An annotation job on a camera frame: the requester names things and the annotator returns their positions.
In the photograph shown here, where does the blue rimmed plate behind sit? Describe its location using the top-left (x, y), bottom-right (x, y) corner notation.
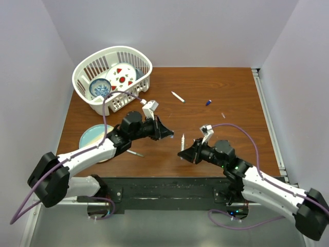
top-left (135, 68), bottom-right (144, 80)

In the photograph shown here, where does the aluminium frame rail right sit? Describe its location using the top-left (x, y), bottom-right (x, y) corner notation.
top-left (251, 68), bottom-right (290, 184)

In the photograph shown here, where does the white watermelon pattern plate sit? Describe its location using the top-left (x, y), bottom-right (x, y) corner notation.
top-left (105, 63), bottom-right (136, 92)

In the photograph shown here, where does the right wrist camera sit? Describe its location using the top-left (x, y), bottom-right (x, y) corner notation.
top-left (200, 125), bottom-right (214, 144)

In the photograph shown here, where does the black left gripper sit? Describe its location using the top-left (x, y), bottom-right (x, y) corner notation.
top-left (130, 114), bottom-right (173, 141)

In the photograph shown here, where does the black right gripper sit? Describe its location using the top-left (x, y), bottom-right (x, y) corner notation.
top-left (178, 138), bottom-right (226, 169)

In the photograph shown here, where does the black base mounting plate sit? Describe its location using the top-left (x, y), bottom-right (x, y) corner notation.
top-left (77, 177), bottom-right (287, 216)

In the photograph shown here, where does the light blue plate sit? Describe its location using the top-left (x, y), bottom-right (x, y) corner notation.
top-left (79, 124), bottom-right (105, 149)

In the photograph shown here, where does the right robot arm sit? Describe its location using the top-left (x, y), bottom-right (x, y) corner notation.
top-left (178, 138), bottom-right (328, 241)

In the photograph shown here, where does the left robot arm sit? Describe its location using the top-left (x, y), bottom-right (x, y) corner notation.
top-left (27, 111), bottom-right (174, 208)

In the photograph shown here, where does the grey green pen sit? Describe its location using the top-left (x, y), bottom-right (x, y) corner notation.
top-left (126, 150), bottom-right (144, 157)

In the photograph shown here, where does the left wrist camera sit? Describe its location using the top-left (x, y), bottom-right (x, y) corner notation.
top-left (142, 100), bottom-right (159, 120)

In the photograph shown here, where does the blue white patterned bowl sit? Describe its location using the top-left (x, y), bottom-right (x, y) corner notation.
top-left (89, 78), bottom-right (112, 97)

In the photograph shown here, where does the white plastic dish basket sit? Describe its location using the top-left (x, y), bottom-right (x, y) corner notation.
top-left (71, 46), bottom-right (153, 116)

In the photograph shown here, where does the white green-end marker pen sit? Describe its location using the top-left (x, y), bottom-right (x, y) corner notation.
top-left (171, 91), bottom-right (186, 103)

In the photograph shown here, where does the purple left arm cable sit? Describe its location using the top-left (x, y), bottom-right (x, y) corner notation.
top-left (9, 91), bottom-right (144, 227)

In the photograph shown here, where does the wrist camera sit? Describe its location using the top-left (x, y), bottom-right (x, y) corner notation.
top-left (142, 100), bottom-right (159, 120)
top-left (200, 125), bottom-right (214, 144)

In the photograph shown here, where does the white purple-tip marker pen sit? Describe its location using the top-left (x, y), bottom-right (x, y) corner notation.
top-left (180, 134), bottom-right (185, 151)

